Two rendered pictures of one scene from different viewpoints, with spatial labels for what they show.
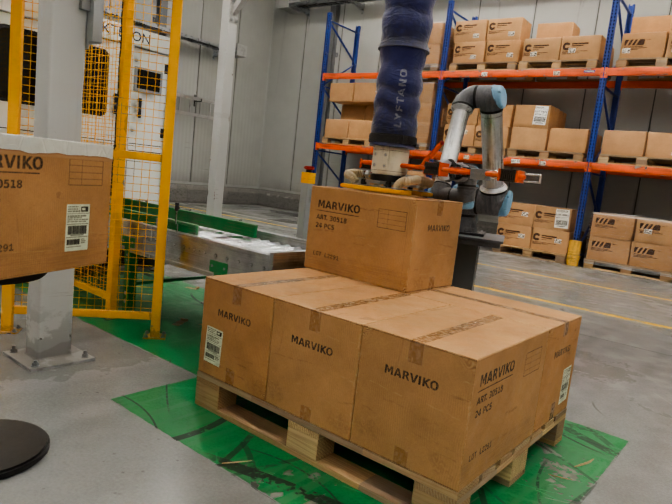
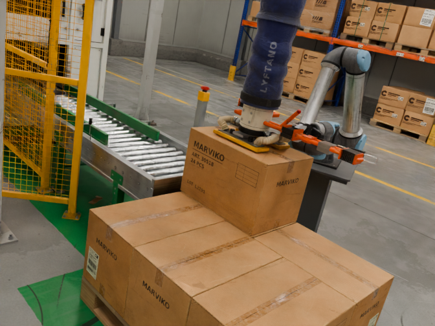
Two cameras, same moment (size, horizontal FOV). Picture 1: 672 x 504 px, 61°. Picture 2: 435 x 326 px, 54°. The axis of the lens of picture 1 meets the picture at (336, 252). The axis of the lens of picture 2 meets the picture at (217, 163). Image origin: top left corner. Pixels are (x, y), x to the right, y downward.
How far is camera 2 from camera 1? 73 cm
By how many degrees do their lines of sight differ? 12
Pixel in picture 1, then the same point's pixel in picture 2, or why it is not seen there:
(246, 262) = (135, 180)
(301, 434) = not seen: outside the picture
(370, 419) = not seen: outside the picture
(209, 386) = (89, 290)
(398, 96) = (267, 65)
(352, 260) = (214, 196)
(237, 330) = (108, 259)
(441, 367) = not seen: outside the picture
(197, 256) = (103, 163)
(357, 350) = (186, 314)
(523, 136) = (410, 33)
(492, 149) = (352, 103)
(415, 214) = (265, 176)
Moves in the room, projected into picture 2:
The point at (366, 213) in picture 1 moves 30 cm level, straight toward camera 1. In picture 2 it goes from (228, 163) to (219, 182)
